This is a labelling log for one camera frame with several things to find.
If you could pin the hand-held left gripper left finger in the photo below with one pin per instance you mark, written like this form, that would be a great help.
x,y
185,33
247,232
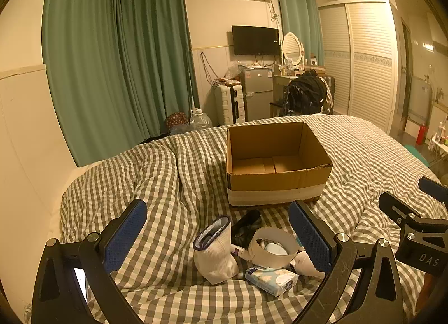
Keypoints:
x,y
126,236

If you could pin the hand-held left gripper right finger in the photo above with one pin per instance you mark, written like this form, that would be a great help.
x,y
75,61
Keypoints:
x,y
309,236

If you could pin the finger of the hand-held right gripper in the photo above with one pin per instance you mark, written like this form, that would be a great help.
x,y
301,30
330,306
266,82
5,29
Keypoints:
x,y
434,187
393,205

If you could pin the white earbuds case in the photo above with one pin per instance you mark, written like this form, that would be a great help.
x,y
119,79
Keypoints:
x,y
274,249

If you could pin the black glossy case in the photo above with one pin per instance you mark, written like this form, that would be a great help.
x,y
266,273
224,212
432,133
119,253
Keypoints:
x,y
246,223

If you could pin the brown cardboard box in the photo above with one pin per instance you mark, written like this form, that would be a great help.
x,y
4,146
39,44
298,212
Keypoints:
x,y
280,177

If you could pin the white purple cream tube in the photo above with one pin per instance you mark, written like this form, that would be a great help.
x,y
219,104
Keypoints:
x,y
239,251

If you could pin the white sock with striped cuff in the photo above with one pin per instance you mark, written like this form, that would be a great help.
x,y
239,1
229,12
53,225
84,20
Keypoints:
x,y
214,261

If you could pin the person's right forearm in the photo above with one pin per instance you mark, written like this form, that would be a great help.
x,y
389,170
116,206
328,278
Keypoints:
x,y
425,292

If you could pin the plain white sock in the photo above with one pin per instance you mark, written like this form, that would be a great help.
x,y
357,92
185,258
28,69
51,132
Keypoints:
x,y
307,265

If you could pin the small table with bottles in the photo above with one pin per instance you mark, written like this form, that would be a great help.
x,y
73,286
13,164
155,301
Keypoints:
x,y
439,142

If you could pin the white tape roll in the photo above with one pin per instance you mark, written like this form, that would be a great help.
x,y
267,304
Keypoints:
x,y
259,252

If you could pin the red fire extinguisher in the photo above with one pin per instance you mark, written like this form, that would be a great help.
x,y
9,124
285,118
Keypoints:
x,y
422,135

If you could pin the white tissue pack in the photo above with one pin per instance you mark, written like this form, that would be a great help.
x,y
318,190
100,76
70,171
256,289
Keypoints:
x,y
271,280

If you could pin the smartphone with lit screen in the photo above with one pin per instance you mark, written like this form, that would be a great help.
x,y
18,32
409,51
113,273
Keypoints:
x,y
80,283

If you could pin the grey white checked blanket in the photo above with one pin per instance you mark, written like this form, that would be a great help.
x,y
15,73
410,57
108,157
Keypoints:
x,y
168,184

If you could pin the red patterned bag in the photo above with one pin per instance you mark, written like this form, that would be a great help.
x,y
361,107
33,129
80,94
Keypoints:
x,y
176,121

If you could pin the dark suitcase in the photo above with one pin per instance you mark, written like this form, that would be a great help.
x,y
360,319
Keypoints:
x,y
330,89

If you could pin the clear water jug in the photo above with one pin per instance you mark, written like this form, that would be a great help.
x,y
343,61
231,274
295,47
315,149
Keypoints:
x,y
200,121

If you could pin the black backpack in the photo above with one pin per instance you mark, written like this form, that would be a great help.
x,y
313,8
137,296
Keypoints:
x,y
306,93

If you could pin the white louvred wardrobe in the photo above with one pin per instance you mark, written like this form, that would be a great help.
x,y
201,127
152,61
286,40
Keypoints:
x,y
364,61

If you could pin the small silver fridge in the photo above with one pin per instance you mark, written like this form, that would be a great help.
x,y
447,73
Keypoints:
x,y
257,94

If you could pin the white suitcase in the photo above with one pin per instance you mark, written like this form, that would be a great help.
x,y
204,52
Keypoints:
x,y
227,103

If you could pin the white dressing table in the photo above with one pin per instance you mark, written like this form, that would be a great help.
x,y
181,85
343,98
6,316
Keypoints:
x,y
280,82

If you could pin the oval white vanity mirror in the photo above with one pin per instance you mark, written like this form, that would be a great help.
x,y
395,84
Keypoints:
x,y
291,47

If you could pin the narrow green curtain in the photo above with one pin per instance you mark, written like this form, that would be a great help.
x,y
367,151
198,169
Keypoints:
x,y
301,19

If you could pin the black wall television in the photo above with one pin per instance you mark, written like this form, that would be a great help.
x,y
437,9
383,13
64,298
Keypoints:
x,y
255,40

